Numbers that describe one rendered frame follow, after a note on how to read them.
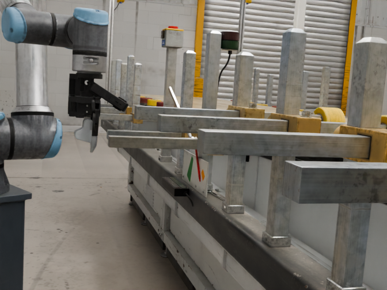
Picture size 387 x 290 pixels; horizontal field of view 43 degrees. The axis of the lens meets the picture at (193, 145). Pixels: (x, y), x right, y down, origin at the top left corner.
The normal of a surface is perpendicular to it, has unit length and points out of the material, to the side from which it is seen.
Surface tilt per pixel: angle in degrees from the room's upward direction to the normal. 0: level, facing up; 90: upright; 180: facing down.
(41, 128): 81
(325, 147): 90
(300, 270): 0
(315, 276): 0
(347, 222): 90
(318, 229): 90
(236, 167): 90
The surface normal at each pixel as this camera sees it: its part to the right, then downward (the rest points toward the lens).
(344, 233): -0.96, -0.03
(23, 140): 0.55, 0.07
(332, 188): 0.28, 0.14
